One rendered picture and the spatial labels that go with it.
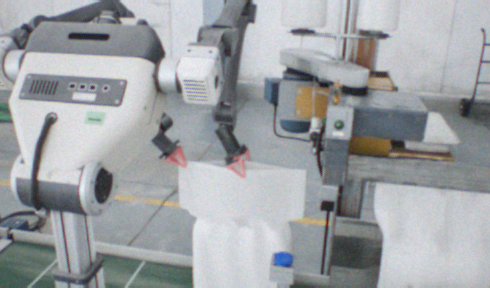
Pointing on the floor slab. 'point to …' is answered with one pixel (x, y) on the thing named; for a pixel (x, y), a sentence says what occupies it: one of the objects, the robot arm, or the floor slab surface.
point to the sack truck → (481, 102)
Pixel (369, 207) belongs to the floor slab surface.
